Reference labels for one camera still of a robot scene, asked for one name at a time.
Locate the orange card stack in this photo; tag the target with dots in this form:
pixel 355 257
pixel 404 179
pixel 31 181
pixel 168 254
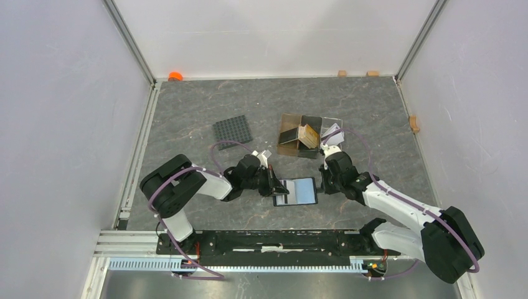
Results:
pixel 308 136

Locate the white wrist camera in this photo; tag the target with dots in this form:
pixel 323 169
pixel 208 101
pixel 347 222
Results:
pixel 262 157
pixel 327 151

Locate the dark grey stud baseplate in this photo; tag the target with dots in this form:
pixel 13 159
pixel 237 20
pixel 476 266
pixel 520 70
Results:
pixel 233 129

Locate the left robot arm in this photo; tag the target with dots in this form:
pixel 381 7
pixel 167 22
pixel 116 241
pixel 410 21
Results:
pixel 170 187

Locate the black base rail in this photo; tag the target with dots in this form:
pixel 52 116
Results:
pixel 280 247

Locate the black credit card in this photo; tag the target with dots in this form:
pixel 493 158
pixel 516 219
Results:
pixel 288 136

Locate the black card holder wallet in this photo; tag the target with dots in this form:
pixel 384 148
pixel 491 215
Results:
pixel 301 192

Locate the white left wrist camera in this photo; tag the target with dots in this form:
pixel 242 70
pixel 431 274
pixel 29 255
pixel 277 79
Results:
pixel 262 157

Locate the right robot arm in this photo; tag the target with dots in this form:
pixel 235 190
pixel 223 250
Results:
pixel 443 239

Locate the amber and black organizer box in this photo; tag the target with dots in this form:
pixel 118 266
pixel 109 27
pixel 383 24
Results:
pixel 296 148

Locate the curved wooden piece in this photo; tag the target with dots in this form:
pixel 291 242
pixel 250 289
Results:
pixel 413 122

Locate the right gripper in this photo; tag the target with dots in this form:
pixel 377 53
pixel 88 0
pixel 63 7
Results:
pixel 326 188

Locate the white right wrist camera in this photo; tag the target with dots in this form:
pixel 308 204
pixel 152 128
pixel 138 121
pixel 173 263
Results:
pixel 327 151

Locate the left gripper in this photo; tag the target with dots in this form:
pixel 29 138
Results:
pixel 273 185

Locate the orange round cap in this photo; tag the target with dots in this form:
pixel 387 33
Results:
pixel 174 76

